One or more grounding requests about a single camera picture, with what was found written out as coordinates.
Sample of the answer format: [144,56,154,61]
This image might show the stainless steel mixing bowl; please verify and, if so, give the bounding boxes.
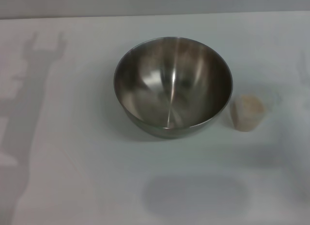
[113,36,233,140]

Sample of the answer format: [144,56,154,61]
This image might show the clear plastic measuring cup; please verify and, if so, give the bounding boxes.
[230,88,282,133]

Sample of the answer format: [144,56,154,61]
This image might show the white rice grains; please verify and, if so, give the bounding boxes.
[238,94,264,114]

